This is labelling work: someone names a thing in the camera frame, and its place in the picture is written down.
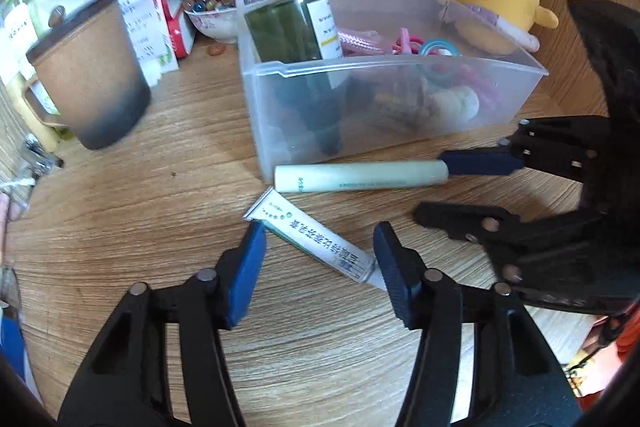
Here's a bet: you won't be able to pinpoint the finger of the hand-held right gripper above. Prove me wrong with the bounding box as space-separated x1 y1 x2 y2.
439 117 611 186
415 201 602 259

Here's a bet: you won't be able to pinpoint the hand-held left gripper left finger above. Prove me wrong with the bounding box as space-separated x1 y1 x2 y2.
57 221 268 427

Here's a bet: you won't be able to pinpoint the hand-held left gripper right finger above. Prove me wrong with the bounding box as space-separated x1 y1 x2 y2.
372 221 586 427

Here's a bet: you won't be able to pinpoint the white ointment tube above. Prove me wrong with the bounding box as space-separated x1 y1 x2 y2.
243 187 388 292

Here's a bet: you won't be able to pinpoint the pale green white tube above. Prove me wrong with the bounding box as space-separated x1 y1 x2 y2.
274 159 449 194

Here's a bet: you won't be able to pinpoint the teal tape roll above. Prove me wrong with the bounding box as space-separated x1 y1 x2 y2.
420 38 461 58

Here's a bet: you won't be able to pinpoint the pink scissors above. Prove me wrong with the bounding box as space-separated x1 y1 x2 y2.
390 27 426 56

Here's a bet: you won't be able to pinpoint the clear plastic storage box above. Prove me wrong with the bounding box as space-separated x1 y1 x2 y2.
234 0 550 182

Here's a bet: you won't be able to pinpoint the pink rope bundle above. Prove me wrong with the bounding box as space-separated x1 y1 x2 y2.
337 28 386 58

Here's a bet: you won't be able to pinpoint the metal nail clipper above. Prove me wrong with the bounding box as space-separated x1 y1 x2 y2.
22 134 66 180

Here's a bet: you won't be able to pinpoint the dark green bottle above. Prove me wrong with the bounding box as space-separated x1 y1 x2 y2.
244 0 346 158

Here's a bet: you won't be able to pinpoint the blue object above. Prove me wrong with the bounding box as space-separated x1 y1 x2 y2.
0 317 26 380

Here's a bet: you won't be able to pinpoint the brown cup with lid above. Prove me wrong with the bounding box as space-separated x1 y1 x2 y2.
22 0 152 151

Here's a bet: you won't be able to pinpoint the red white carton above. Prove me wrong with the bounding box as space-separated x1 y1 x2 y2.
161 0 197 58

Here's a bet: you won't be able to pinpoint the white patterned bowl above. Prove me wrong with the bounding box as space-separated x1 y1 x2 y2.
184 4 239 44

